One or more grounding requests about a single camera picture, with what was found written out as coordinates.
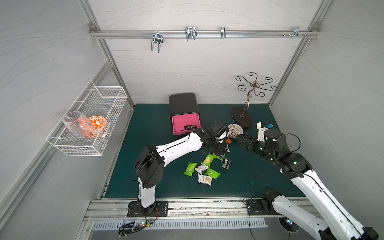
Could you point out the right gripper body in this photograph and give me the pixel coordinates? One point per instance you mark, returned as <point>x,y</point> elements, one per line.
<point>250,143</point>

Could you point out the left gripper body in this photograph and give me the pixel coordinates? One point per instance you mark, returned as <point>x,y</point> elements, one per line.
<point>221,147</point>

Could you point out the black cookie packet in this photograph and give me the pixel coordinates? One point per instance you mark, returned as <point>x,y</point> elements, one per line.
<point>190,127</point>
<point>226,164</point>

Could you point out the pink top drawer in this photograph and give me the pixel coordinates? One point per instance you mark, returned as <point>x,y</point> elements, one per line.
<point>179,121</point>

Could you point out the black pink drawer cabinet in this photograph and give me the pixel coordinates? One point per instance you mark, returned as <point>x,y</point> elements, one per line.
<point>181,104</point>

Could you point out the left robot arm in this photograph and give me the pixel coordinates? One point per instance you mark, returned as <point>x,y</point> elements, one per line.
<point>149,167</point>

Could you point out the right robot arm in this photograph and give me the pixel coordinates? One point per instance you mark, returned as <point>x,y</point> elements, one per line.
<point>334,222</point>

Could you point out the green cookie packet upper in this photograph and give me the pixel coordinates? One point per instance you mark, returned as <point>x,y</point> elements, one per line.
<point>217,157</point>

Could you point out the black metal jewelry stand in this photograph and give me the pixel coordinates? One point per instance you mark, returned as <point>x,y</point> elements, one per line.
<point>253,88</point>

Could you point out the green cookie packet centre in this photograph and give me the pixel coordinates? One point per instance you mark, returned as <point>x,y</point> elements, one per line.
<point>208,160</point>

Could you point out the white cookie packet middle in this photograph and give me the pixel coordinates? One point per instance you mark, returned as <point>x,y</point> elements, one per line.
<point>200,169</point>

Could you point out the white cookie packet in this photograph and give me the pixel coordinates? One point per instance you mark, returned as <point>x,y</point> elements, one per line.
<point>200,169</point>
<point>203,179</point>

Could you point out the green cookie packet far left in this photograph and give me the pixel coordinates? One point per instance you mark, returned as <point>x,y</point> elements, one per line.
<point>190,169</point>

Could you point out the white cookie packet bottom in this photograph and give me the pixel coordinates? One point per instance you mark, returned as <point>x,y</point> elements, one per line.
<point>203,179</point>

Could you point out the metal hook small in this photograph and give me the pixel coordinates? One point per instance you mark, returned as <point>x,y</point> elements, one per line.
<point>223,32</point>

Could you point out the metal hook middle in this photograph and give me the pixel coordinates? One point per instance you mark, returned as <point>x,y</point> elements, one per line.
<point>191,33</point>

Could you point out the metal double hook left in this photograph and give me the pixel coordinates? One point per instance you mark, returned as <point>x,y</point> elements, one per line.
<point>157,40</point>

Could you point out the orange patterned bowl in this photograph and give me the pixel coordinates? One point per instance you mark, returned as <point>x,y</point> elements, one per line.
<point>99,124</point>

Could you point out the clear glass cup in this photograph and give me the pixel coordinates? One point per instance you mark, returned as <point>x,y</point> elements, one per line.
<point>78,124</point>

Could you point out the white strainer orange handle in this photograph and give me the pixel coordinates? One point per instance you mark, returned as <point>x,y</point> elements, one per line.
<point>234,131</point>

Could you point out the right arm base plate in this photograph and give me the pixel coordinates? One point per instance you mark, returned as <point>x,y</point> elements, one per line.
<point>259,207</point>

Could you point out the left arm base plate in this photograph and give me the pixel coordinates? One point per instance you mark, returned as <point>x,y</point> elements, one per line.
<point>158,209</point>

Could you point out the metal rail bar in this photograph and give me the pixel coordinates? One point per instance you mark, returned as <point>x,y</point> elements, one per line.
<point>201,34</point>

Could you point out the white wire basket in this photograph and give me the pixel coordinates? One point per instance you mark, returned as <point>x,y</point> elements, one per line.
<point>106,101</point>

